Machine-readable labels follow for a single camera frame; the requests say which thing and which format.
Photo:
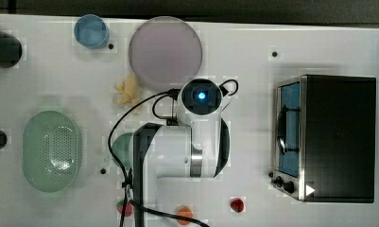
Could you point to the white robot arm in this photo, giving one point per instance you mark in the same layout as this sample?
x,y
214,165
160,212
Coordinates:
x,y
197,146

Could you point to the yellow toy banana peel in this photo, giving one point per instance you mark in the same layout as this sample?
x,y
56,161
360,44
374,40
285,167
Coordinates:
x,y
127,91

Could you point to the grey round plate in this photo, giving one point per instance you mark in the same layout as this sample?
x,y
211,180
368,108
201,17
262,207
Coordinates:
x,y
164,53

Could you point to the green cup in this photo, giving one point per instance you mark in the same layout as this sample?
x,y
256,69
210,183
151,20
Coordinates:
x,y
120,148

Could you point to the orange toy fruit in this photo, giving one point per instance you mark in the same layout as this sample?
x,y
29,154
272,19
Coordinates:
x,y
184,211

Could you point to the red toy fruit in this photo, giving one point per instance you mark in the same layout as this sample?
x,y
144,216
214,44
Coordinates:
x,y
237,205

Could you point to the red toy strawberry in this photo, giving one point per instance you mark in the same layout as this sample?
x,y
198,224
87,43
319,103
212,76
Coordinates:
x,y
124,208

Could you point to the blue cup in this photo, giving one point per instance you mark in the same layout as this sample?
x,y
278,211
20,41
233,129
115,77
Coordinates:
x,y
91,31

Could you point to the black toaster oven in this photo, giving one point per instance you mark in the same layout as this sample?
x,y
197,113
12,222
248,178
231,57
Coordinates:
x,y
325,138

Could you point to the black cylinder holder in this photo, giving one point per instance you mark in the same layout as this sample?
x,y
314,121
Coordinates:
x,y
10,50

